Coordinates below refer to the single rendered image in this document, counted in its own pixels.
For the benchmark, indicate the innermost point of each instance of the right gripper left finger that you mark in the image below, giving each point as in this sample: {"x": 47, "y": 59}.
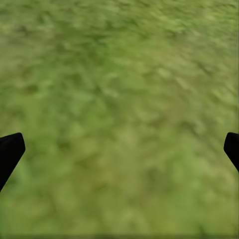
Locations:
{"x": 12, "y": 148}

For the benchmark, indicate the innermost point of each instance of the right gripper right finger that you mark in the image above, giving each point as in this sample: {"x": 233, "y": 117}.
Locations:
{"x": 231, "y": 148}

